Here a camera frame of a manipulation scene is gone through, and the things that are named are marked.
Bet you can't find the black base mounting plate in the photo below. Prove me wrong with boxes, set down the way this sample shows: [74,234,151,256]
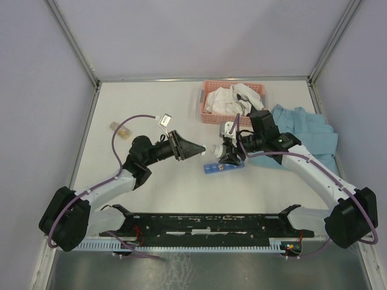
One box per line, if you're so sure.
[113,211,314,248]

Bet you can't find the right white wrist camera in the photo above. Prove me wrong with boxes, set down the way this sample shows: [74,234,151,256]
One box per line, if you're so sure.
[220,121,237,143]

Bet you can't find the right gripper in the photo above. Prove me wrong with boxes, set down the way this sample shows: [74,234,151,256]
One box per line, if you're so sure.
[218,132,264,166]

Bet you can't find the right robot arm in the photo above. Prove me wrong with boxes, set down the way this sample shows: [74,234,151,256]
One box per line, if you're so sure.
[212,111,379,248]

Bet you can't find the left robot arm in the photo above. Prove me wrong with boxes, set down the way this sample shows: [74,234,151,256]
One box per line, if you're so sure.
[39,130,206,251]

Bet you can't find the clear pill bottle yellow pills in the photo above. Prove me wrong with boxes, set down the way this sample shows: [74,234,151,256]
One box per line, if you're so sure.
[109,121,131,140]

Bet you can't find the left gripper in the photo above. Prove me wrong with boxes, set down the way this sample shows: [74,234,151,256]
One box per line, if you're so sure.
[144,129,205,166]

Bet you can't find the blue weekly pill organizer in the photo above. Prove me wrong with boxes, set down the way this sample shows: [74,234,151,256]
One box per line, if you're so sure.
[203,162,245,175]

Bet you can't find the white slotted cable duct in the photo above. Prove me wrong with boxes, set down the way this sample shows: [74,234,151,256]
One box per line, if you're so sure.
[72,238,288,253]

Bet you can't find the left aluminium frame post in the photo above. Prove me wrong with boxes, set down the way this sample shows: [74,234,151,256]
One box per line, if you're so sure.
[45,0,101,88]

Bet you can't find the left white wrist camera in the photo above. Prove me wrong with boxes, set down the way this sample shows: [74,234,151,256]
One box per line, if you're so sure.
[155,114,172,135]

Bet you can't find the aluminium frame post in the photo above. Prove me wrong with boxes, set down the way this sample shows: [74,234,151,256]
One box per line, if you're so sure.
[45,0,101,88]
[308,0,363,86]

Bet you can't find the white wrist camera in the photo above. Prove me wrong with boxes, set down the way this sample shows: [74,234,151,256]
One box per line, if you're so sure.
[220,121,237,143]
[155,114,172,135]

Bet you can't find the white cloth in basket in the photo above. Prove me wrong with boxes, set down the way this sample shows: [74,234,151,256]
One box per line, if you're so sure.
[203,83,265,116]

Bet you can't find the right aluminium frame post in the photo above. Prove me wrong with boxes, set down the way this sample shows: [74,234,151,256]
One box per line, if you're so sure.
[308,0,363,86]

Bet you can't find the pink plastic basket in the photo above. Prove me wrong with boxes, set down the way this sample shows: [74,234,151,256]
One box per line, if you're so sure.
[200,80,265,127]

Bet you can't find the light blue cloth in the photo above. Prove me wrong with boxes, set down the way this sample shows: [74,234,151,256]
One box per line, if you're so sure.
[248,103,339,179]

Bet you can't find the aluminium front rail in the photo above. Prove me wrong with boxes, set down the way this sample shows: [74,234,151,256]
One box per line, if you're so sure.
[44,214,372,241]

